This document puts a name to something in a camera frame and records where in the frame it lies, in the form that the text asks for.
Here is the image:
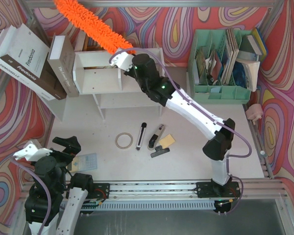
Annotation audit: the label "black vacuum nozzle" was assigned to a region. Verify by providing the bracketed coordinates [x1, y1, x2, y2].
[150, 145, 170, 158]

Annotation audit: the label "white black utility knife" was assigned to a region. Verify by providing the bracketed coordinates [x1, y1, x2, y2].
[135, 122, 147, 151]

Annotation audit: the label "white brown Fredonia book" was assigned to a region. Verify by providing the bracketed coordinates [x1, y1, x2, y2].
[0, 24, 67, 100]

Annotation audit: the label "aluminium rail with mounts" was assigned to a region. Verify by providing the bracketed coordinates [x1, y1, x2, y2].
[95, 178, 287, 200]

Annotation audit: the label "orange microfiber duster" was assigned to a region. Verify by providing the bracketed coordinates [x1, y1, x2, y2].
[54, 0, 136, 54]

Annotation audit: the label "yellow sticky note pad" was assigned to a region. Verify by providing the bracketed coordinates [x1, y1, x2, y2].
[159, 134, 175, 149]

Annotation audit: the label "green desk organizer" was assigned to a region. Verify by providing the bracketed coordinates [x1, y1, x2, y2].
[187, 29, 251, 104]

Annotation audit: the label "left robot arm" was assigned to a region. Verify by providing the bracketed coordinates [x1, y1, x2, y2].
[24, 136, 94, 235]

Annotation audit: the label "grey blue yellow books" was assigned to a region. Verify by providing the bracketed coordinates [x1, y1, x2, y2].
[238, 28, 268, 62]

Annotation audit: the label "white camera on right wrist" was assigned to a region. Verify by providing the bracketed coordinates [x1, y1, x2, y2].
[108, 48, 134, 71]

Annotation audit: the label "pink pig figurine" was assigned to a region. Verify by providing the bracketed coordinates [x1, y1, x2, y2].
[245, 104, 263, 125]

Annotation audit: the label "yellow blue calculator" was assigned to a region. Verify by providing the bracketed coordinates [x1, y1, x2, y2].
[67, 153, 98, 172]

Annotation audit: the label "books behind shelf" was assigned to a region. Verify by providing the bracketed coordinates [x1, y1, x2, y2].
[74, 30, 104, 52]

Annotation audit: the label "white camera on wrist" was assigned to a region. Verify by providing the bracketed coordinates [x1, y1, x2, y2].
[108, 48, 134, 71]
[13, 140, 52, 162]

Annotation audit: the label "open white paperback book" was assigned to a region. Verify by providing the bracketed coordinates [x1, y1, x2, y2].
[236, 58, 260, 92]

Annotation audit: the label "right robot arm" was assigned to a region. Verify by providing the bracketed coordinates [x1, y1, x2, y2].
[124, 53, 235, 186]

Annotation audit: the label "brown Lonely Ones book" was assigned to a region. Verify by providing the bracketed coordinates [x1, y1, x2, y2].
[48, 35, 79, 97]

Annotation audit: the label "white camera on left wrist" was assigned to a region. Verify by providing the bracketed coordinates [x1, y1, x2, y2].
[13, 140, 52, 162]

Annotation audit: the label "masking tape roll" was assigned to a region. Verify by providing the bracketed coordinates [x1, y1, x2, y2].
[115, 132, 133, 149]

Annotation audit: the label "white wooden bookshelf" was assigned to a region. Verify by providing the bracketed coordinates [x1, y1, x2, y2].
[44, 47, 166, 123]

